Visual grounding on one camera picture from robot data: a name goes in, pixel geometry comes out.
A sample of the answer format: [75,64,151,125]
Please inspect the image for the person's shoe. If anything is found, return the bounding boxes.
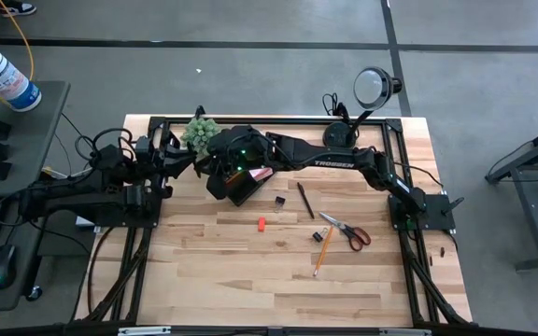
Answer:
[0,0,37,18]

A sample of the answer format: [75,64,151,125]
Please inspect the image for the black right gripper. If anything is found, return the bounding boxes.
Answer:
[205,125,275,201]

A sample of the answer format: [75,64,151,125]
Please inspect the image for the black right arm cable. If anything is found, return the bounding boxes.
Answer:
[392,161,446,189]

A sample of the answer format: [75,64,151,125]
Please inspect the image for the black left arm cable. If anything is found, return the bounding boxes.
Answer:
[75,128,135,162]

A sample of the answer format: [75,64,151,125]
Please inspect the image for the black pen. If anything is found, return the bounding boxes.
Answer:
[296,181,316,220]

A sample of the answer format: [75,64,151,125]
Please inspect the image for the pink sticky note pad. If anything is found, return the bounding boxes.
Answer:
[248,167,275,182]

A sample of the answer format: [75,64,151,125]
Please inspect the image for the orange pencil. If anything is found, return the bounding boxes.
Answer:
[312,225,335,278]

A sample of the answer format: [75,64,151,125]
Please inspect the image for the silver metal bracket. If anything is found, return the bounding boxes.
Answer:
[378,328,432,336]
[118,326,173,336]

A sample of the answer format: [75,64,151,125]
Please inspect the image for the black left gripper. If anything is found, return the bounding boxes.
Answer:
[147,139,199,188]

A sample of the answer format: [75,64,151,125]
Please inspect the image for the black computer mouse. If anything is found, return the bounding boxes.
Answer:
[0,243,19,291]

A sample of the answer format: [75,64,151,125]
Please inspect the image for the red-handled scissors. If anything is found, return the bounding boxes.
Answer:
[319,211,373,253]

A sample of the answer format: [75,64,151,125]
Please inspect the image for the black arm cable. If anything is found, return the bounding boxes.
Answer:
[75,128,135,162]
[392,161,446,189]

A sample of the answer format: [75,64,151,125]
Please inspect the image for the yellow hanging cable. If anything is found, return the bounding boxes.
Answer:
[0,0,35,108]

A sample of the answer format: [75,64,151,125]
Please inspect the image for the dark metal desk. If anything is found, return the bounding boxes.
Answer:
[485,117,538,273]

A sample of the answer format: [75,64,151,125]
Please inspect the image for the white wipes canister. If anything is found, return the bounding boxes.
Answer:
[0,40,43,114]

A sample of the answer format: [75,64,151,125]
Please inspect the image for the grey side desk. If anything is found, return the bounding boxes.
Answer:
[0,79,72,313]

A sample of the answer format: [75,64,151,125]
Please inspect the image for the black gooseneck desk lamp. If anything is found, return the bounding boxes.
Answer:
[322,66,404,149]

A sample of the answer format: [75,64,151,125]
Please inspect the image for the green potted succulent plant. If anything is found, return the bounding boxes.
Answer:
[180,117,222,155]

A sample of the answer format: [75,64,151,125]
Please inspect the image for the black lamp cable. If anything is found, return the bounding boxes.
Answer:
[321,91,350,119]

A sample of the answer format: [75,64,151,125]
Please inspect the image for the black lever handle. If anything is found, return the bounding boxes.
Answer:
[440,196,465,217]

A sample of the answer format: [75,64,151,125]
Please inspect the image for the black mesh desk organizer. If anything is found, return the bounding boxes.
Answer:
[212,165,277,208]

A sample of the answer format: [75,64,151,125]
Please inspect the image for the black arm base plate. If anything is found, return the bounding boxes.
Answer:
[92,186,163,230]
[388,193,457,232]

